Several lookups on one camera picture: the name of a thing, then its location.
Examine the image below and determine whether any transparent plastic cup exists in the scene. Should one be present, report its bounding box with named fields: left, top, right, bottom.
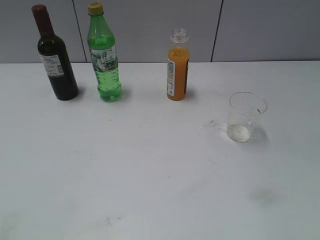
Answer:
left=226, top=91, right=268, bottom=143

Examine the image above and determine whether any dark red wine bottle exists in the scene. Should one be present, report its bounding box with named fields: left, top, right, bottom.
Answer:
left=31, top=4, right=79, bottom=101

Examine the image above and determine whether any NFC orange juice bottle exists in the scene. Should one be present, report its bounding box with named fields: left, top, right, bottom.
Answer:
left=166, top=28, right=190, bottom=101

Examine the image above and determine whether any green plastic soda bottle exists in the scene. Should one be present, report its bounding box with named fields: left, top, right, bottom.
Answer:
left=87, top=2, right=122, bottom=102

